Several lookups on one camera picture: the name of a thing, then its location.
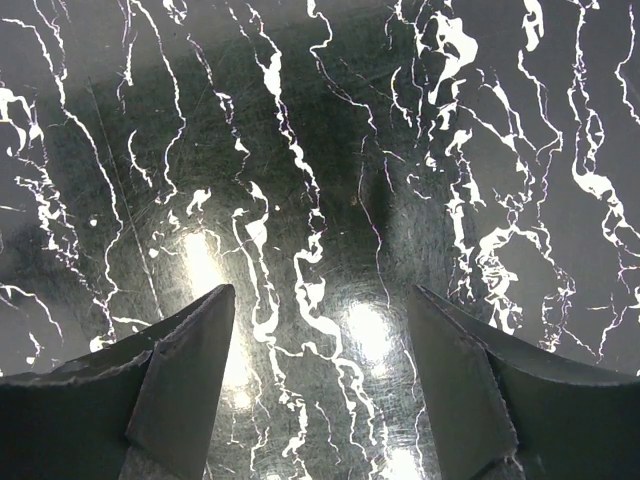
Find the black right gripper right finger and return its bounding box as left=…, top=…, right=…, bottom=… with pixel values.
left=407, top=286, right=639, bottom=479

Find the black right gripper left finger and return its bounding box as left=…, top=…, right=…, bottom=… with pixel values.
left=1, top=284, right=235, bottom=479

